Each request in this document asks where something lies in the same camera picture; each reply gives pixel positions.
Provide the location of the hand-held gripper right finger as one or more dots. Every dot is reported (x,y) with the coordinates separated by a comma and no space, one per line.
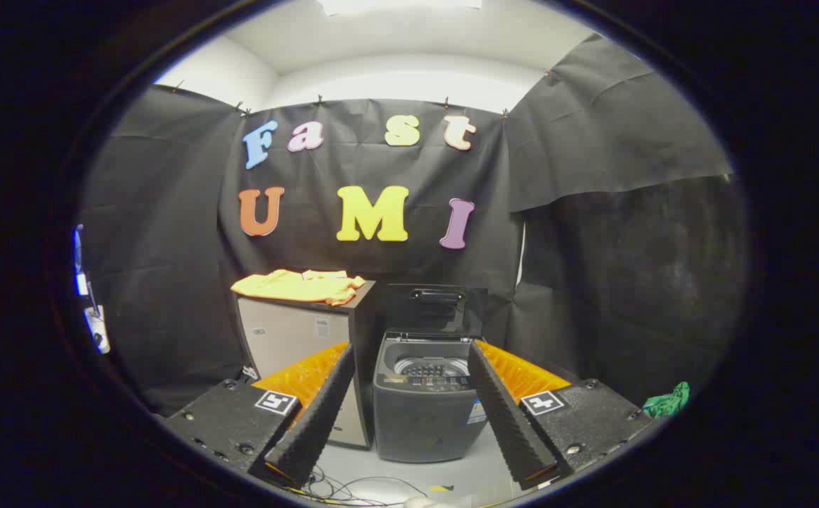
(508,423)

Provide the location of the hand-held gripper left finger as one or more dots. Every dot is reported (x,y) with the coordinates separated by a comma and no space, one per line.
(314,423)

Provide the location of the dark grey washing machine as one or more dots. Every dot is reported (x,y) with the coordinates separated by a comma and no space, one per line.
(416,423)

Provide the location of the orange polo shirt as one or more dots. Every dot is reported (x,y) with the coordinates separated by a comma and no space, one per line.
(296,286)

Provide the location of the yellow and black floor tape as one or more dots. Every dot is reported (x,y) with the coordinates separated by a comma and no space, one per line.
(441,488)

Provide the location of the grey cabinet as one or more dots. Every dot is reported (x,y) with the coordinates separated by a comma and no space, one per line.
(289,331)

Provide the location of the green cloth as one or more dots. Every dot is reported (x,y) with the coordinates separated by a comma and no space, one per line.
(666,402)

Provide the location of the white and blue equipment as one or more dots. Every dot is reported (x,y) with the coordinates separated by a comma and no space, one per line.
(99,328)

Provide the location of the ceiling light panel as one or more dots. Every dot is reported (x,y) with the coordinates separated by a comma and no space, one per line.
(398,4)

